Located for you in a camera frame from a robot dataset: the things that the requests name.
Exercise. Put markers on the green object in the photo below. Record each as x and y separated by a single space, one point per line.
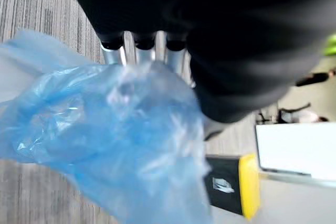
330 45

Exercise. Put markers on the blue plastic garbage bag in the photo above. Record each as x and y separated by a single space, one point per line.
110 134

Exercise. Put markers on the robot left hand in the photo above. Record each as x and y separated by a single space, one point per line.
210 24

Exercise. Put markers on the black office chair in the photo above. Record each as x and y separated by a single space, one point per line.
283 113

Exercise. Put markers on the black bin with yellow rim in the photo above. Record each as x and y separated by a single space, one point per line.
231 182

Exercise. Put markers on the white board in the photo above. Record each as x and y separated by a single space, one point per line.
296 150

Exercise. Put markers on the person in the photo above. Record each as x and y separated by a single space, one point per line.
315 78

